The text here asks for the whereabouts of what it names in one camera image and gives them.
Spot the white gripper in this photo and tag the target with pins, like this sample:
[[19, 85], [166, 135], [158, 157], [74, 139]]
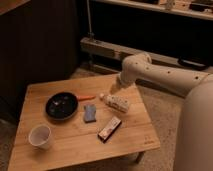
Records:
[[116, 87]]

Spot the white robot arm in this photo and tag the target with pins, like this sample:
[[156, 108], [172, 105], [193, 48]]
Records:
[[177, 80]]

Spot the white plastic bottle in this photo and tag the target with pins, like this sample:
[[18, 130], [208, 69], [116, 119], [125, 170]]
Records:
[[115, 102]]

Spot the blue sponge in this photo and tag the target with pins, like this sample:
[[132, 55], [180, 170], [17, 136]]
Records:
[[90, 112]]

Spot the red and white snack box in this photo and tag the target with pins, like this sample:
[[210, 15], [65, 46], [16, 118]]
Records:
[[109, 129]]

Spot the grey metal beam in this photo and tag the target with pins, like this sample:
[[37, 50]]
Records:
[[117, 52]]

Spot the wooden table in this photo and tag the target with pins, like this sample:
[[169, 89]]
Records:
[[74, 141]]

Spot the metal pole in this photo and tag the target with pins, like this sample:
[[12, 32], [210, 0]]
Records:
[[90, 32]]

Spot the black frying pan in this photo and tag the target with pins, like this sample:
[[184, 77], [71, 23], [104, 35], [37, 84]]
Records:
[[64, 105]]

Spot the black flat object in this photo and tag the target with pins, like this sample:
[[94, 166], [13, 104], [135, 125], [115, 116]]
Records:
[[195, 66]]

